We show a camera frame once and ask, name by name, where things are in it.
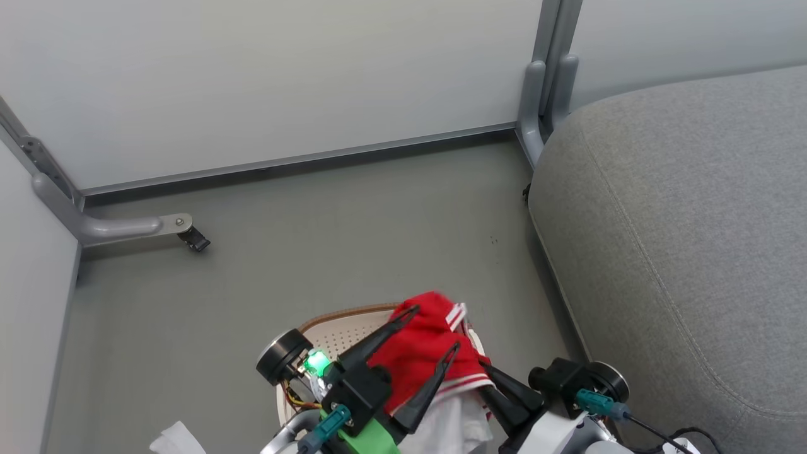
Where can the grey partition leg long foot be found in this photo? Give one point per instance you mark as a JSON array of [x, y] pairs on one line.
[[120, 227]]

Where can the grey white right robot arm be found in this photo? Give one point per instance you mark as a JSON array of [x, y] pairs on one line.
[[599, 446]]

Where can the grey fabric sofa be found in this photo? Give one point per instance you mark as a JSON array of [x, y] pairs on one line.
[[693, 221]]

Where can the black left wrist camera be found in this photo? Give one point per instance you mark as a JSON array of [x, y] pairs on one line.
[[284, 356]]

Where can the grey partition base rail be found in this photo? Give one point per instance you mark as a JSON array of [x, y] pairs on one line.
[[302, 161]]

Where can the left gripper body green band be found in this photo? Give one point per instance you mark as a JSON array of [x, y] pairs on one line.
[[359, 394]]

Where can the red basketball jersey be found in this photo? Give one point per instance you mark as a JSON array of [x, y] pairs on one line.
[[422, 353]]

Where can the white crumpled cloth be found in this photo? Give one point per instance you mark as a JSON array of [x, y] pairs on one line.
[[176, 441]]

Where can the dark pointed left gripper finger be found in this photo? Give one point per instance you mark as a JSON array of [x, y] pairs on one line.
[[384, 337], [429, 384]]

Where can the grey partition post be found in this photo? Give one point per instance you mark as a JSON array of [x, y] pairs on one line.
[[533, 94]]

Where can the beige laundry basket brown rim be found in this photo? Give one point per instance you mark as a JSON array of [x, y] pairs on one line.
[[343, 331]]

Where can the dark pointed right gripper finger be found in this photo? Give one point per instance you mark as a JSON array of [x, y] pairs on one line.
[[514, 388], [507, 410]]

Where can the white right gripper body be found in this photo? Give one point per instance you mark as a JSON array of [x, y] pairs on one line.
[[547, 435]]

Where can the black caster wheel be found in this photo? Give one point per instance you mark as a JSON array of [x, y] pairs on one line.
[[194, 239]]

